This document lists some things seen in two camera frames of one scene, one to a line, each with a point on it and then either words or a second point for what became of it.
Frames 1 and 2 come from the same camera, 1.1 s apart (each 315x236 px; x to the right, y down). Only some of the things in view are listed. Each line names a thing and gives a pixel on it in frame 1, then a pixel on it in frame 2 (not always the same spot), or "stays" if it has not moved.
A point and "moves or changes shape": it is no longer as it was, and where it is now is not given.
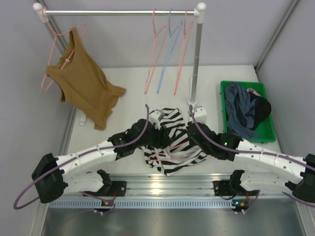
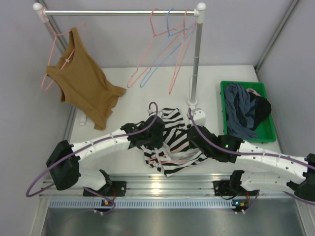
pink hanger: [166, 150] moves or changes shape
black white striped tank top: [180, 154] stays
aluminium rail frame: [173, 204] stays
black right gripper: [192, 142] stays
